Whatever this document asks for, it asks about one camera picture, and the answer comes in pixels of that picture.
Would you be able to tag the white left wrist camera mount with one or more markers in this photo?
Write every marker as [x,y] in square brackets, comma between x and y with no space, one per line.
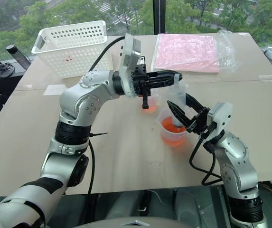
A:
[129,57]

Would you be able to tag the small clear plastic cup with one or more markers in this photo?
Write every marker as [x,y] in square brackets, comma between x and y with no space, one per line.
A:
[152,107]

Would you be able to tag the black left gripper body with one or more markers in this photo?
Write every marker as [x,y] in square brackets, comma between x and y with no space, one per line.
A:
[140,79]

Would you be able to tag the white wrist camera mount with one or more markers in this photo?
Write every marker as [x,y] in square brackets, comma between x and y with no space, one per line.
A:
[221,114]
[129,57]

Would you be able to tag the grey robot torso top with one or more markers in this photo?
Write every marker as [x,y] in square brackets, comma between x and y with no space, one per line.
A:
[126,222]

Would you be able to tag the white perforated plastic basket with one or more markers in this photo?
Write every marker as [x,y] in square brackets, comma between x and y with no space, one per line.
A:
[74,47]

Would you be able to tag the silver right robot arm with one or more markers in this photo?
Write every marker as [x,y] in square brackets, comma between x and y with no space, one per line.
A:
[235,152]

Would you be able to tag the crumpled clear plastic bag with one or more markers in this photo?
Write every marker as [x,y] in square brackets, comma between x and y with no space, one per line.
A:
[227,52]

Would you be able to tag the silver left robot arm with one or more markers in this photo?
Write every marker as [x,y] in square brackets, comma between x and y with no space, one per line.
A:
[83,99]

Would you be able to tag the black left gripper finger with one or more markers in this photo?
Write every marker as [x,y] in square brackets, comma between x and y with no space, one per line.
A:
[164,74]
[162,84]

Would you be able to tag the pink sheet in plastic sleeve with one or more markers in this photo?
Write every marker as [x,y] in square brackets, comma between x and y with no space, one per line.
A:
[185,52]

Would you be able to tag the black device on window ledge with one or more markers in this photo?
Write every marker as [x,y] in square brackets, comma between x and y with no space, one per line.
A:
[4,69]

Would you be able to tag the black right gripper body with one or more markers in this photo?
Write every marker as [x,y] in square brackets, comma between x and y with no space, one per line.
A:
[201,123]

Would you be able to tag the black window frame post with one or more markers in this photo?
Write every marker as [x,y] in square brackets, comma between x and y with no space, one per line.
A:
[159,16]

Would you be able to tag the large clear measuring cup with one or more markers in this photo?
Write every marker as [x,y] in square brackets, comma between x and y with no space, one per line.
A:
[171,136]

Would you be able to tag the dark bottle with black cap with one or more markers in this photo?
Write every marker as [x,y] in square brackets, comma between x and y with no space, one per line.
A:
[19,55]

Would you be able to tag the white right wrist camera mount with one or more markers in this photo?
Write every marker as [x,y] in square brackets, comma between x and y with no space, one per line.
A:
[221,114]

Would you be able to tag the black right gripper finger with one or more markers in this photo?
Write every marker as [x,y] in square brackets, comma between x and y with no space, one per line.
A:
[194,103]
[179,115]

